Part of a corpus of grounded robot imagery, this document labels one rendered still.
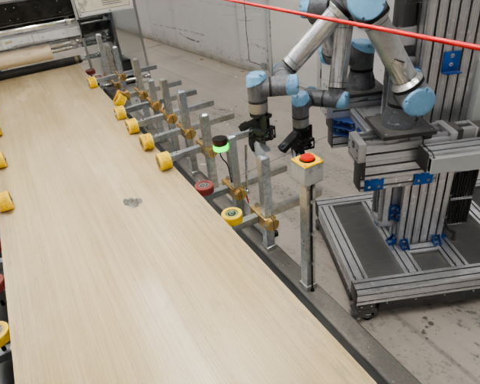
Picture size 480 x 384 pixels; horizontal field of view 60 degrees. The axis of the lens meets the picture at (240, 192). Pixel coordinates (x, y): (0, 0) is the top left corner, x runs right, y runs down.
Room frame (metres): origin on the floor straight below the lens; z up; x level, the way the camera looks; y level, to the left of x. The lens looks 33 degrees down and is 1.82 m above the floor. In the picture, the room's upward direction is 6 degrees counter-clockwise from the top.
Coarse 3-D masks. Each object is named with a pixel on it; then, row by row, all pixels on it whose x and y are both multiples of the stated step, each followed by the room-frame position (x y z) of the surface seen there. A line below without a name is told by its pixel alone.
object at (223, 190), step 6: (270, 168) 1.66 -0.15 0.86; (276, 168) 1.66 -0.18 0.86; (282, 168) 1.67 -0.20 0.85; (252, 174) 1.63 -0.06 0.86; (270, 174) 1.64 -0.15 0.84; (276, 174) 1.65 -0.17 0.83; (252, 180) 1.60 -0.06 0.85; (222, 186) 1.56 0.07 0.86; (216, 192) 1.52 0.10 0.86; (222, 192) 1.53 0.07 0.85; (228, 192) 1.54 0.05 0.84; (204, 198) 1.49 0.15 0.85; (210, 198) 1.50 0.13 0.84
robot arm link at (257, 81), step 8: (256, 72) 1.54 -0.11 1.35; (264, 72) 1.53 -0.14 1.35; (248, 80) 1.52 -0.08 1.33; (256, 80) 1.50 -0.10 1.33; (264, 80) 1.51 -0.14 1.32; (248, 88) 1.52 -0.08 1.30; (256, 88) 1.50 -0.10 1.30; (264, 88) 1.50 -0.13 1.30; (248, 96) 1.52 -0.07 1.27; (256, 96) 1.50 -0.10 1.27; (264, 96) 1.51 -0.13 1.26; (256, 104) 1.50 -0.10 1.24
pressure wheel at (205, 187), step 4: (204, 180) 1.55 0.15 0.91; (196, 184) 1.52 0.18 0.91; (200, 184) 1.52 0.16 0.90; (204, 184) 1.51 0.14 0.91; (208, 184) 1.51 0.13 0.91; (212, 184) 1.51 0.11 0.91; (196, 188) 1.49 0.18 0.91; (200, 188) 1.49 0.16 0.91; (204, 188) 1.48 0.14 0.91; (208, 188) 1.48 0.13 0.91; (212, 188) 1.49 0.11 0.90; (200, 192) 1.48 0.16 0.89; (204, 192) 1.47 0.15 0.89; (208, 192) 1.48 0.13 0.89; (212, 192) 1.49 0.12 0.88; (204, 196) 1.47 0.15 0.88
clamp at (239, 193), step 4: (224, 180) 1.59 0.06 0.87; (228, 180) 1.59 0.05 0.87; (224, 184) 1.58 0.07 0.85; (228, 184) 1.55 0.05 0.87; (232, 188) 1.52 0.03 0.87; (236, 188) 1.51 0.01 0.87; (240, 188) 1.51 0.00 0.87; (232, 192) 1.51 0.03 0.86; (236, 192) 1.49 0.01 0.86; (240, 192) 1.49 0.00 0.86; (244, 192) 1.50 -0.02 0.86; (232, 196) 1.51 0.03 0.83; (236, 196) 1.48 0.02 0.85; (240, 196) 1.49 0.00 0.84; (244, 196) 1.50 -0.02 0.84
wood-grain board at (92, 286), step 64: (64, 128) 2.33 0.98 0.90; (64, 192) 1.59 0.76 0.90; (128, 192) 1.53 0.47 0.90; (192, 192) 1.47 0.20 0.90; (64, 256) 1.15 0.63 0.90; (128, 256) 1.11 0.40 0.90; (192, 256) 1.07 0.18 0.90; (256, 256) 1.04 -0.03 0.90; (64, 320) 0.86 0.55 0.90; (128, 320) 0.83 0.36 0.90; (192, 320) 0.80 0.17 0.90; (256, 320) 0.78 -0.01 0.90
